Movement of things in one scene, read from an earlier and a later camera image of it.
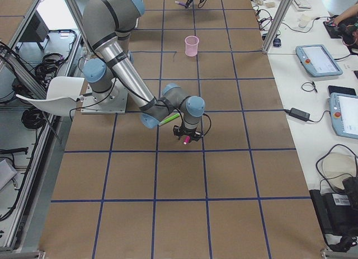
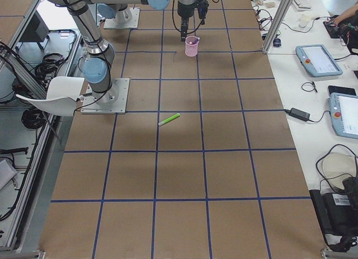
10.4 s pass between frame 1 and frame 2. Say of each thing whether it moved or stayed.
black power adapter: stayed
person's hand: stayed
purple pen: moved
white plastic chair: stayed
